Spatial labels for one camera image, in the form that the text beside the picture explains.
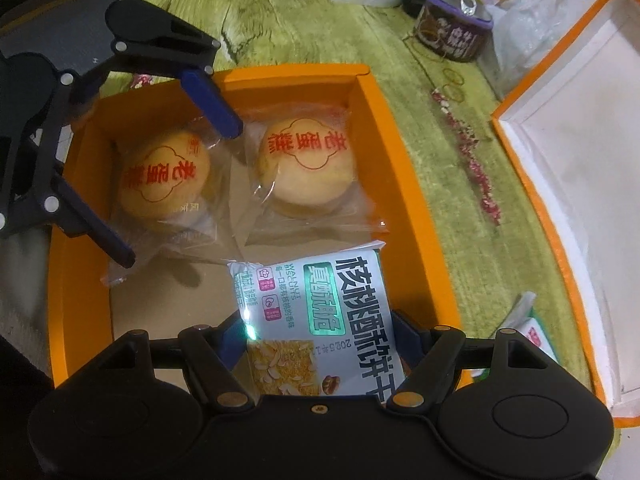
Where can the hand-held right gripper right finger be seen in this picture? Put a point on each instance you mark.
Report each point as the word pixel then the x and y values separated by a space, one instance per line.
pixel 405 342

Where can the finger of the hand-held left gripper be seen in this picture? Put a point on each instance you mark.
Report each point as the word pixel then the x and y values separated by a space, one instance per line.
pixel 215 105
pixel 107 242

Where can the orange box lid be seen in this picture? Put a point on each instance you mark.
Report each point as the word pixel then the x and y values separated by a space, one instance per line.
pixel 590 160

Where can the green white biscuit packet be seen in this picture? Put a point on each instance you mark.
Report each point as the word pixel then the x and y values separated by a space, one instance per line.
pixel 535 332
pixel 310 320

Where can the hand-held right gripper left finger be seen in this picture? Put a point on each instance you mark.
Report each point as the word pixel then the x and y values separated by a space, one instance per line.
pixel 232 342

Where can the round pastry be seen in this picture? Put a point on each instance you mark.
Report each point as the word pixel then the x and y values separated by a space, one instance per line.
pixel 307 160
pixel 160 180

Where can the jar with purple lid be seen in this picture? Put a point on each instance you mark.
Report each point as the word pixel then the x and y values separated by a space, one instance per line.
pixel 450 35

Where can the clear plastic bag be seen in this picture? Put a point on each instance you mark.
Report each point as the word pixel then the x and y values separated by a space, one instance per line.
pixel 530 20

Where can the scattered red crumbs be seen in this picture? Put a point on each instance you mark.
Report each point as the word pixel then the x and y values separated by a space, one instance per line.
pixel 467 155

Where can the orange box base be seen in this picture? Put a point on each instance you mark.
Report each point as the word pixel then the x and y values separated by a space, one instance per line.
pixel 395 160

